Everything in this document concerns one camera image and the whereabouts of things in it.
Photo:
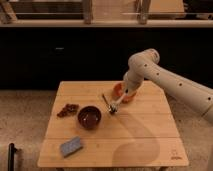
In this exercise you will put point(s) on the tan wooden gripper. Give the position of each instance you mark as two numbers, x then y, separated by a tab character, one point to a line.
129	93

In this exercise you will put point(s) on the black white dish brush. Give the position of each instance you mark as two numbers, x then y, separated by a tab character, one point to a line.
113	106

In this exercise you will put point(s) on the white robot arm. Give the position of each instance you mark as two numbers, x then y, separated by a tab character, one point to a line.
144	65

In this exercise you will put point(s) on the orange bowl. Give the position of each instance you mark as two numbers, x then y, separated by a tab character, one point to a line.
117	92

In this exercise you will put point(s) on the purple bowl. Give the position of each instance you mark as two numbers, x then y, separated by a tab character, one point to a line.
89	117

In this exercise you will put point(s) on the wooden folding table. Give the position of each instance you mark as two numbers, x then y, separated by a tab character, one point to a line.
142	133

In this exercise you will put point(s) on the bunch of dark grapes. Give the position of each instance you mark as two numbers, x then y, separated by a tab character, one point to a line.
68	109

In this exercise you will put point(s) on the blue sponge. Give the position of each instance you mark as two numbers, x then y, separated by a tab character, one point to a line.
71	146

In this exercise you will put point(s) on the black chair back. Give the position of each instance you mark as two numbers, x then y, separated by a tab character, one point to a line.
11	152

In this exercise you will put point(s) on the small wooden handled brush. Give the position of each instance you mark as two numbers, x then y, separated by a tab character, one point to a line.
107	104

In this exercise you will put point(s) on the wooden shelf frame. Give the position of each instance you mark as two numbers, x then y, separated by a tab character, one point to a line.
106	13

